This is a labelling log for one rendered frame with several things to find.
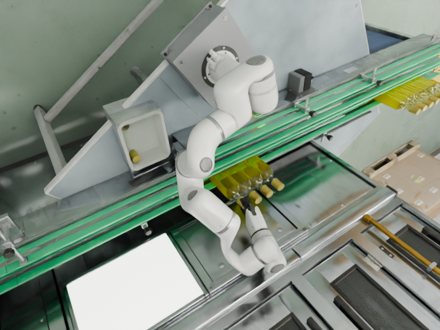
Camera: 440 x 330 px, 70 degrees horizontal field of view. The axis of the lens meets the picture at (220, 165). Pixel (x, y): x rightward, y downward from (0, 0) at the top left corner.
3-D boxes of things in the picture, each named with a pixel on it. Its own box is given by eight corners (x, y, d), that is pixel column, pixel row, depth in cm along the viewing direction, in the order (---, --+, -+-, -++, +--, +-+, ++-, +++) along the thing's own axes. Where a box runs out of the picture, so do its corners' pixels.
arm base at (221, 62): (193, 66, 109) (213, 81, 99) (215, 36, 108) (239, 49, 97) (220, 90, 120) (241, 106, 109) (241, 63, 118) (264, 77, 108)
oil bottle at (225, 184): (203, 174, 140) (230, 203, 126) (203, 164, 136) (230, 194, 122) (214, 169, 142) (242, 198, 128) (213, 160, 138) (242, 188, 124)
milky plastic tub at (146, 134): (124, 161, 128) (131, 173, 122) (108, 114, 113) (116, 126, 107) (162, 145, 134) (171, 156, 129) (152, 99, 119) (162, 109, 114)
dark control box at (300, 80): (286, 87, 158) (298, 93, 152) (288, 72, 152) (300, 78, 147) (298, 82, 161) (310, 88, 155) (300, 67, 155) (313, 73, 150)
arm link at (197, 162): (199, 118, 95) (161, 145, 91) (216, 113, 83) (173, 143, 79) (222, 155, 99) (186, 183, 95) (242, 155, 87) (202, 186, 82)
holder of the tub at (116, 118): (128, 170, 132) (134, 181, 127) (108, 114, 113) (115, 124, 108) (164, 154, 138) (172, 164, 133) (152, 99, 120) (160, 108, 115)
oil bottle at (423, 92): (386, 88, 187) (432, 107, 169) (389, 79, 183) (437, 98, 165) (392, 85, 189) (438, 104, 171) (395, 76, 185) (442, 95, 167)
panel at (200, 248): (63, 287, 116) (88, 377, 94) (61, 283, 114) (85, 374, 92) (256, 185, 150) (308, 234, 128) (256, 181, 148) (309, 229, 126)
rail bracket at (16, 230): (10, 230, 113) (18, 278, 99) (-15, 199, 102) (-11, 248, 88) (25, 224, 115) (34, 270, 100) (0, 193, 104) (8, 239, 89)
